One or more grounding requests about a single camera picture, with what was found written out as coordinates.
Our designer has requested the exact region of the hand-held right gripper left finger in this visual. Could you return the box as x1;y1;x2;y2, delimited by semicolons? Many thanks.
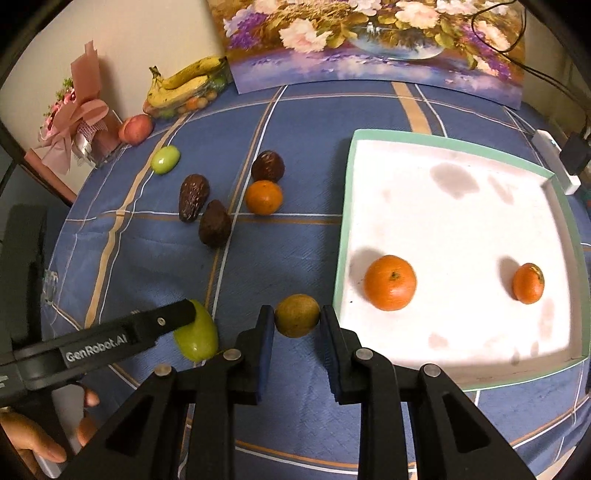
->
58;305;276;480

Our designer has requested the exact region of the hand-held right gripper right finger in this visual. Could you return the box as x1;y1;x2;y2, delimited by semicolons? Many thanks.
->
320;305;550;480

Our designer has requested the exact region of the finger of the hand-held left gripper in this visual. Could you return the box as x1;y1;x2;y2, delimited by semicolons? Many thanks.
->
59;298;198;371

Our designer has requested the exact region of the brown kiwi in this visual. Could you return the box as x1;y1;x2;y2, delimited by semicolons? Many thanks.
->
274;294;321;339

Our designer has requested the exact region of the large green apple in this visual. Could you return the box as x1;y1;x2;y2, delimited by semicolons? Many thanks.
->
173;299;219;362

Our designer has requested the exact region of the long dark avocado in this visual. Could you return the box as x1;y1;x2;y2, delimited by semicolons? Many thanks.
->
179;174;211;223
198;199;233;248

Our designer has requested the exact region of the white tray with green rim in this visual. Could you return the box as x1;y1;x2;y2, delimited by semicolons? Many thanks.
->
332;129;591;393

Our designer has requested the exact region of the round dark avocado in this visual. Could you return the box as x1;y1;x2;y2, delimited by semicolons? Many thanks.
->
251;150;286;184

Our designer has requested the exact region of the person's left hand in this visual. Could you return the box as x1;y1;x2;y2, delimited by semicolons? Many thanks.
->
0;387;101;468

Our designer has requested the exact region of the large orange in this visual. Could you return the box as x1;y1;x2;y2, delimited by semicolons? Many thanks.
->
364;255;417;311

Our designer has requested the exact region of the blue plaid tablecloth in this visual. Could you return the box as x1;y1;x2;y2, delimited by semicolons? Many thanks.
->
41;80;591;480

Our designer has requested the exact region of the small orange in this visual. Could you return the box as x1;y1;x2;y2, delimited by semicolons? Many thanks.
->
245;180;284;216
512;263;546;304

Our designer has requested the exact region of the small green apple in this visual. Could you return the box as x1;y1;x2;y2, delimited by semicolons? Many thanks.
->
151;145;180;175

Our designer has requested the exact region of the pink wrapped bouquet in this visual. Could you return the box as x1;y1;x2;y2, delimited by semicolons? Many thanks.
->
30;41;122;175

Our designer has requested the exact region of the red peach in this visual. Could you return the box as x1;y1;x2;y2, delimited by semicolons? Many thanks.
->
118;114;154;145

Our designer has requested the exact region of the clear bowl of mixed fruit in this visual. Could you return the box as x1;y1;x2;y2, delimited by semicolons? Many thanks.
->
142;69;232;121

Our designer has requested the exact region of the yellow banana bunch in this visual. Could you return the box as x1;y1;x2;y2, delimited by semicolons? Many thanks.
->
147;55;228;109

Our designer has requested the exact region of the white power strip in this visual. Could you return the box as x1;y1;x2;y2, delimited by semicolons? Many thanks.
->
531;130;581;195

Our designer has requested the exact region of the flower painting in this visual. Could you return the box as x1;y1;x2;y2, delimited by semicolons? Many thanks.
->
206;0;527;110

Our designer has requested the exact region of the black charger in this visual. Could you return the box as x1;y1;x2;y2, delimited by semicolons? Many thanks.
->
560;134;591;176

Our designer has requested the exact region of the black cable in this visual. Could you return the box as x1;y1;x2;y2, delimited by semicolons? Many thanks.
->
470;0;583;139

